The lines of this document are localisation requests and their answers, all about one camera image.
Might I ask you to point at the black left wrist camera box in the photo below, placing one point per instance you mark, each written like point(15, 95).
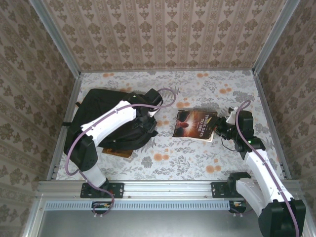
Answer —
point(154, 96)

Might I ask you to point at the grey metal panel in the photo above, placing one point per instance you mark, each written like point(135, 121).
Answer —
point(160, 224)

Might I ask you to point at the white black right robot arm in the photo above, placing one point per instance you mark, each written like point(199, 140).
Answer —
point(261, 168)

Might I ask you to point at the aluminium table side rail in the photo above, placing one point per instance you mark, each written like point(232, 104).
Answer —
point(271, 123)
point(71, 98)

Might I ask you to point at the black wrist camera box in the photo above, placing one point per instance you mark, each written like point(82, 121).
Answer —
point(244, 121)
point(154, 96)

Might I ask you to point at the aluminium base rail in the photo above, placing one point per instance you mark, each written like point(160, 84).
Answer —
point(168, 188)

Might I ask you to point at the black backpack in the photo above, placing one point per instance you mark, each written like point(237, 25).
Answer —
point(98, 106)

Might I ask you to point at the teal geography paperback book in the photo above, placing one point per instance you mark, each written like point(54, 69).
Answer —
point(121, 154)

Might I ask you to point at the floral table cover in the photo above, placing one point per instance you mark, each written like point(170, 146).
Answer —
point(172, 168)

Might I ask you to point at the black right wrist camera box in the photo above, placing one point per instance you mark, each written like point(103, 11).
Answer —
point(244, 121)

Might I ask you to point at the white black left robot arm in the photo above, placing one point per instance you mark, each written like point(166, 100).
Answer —
point(111, 118)

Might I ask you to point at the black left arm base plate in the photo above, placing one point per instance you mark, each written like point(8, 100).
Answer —
point(117, 190)

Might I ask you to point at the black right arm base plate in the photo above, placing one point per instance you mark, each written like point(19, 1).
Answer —
point(218, 190)

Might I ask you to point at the aluminium corner post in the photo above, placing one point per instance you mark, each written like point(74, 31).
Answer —
point(56, 37)
point(274, 37)

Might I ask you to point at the dark Three Days book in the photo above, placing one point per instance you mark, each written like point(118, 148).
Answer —
point(192, 126)

